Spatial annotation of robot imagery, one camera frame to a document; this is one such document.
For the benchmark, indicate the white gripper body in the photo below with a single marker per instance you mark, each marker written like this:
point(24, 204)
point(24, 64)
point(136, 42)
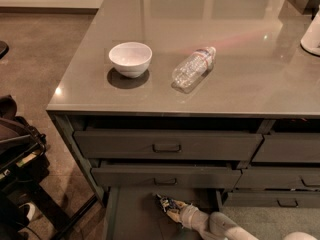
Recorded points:
point(191, 214)

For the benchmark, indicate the blue chip bag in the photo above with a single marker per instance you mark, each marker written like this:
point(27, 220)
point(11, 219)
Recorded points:
point(167, 203)

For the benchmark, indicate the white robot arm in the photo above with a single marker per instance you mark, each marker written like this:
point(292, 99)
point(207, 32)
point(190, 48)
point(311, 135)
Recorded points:
point(214, 226)

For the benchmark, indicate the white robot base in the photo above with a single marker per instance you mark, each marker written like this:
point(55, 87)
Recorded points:
point(311, 39)

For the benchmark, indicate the grey open bottom drawer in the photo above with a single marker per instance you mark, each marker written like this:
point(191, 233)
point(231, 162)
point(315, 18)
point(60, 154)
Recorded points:
point(133, 213)

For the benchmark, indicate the grey middle left drawer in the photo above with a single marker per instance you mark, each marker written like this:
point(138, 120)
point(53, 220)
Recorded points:
point(165, 175)

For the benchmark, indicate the grey bottom right drawer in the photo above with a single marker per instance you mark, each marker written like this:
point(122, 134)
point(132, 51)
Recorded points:
point(279, 199)

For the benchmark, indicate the grey top left drawer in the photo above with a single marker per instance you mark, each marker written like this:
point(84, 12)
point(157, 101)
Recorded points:
point(170, 144)

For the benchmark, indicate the grey counter cabinet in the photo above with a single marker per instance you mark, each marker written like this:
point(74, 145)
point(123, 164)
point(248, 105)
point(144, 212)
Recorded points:
point(213, 102)

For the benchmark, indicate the grey top right drawer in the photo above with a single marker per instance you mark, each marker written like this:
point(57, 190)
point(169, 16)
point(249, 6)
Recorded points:
point(291, 141)

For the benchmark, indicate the clear plastic water bottle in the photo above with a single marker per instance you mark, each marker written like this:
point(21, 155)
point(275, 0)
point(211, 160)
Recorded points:
point(193, 67)

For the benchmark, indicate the white ceramic bowl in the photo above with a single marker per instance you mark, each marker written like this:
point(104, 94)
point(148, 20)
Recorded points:
point(131, 59)

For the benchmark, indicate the black round stool edge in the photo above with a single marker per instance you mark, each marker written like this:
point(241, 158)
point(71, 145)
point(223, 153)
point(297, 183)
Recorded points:
point(4, 48)

